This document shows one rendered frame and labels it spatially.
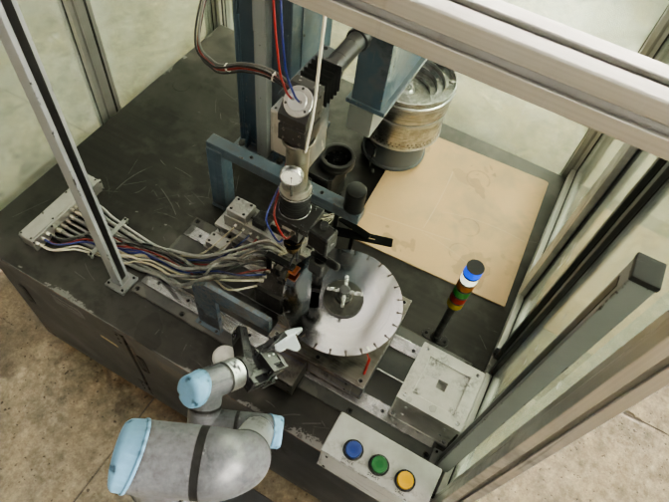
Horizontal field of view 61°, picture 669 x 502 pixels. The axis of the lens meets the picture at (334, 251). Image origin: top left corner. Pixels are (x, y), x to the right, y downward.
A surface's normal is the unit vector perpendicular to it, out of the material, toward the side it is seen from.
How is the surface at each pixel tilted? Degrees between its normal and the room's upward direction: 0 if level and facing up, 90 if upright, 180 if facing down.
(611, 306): 90
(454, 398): 0
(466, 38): 90
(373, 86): 90
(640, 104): 90
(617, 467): 0
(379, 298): 0
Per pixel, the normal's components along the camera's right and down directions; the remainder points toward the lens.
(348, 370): 0.09, -0.55
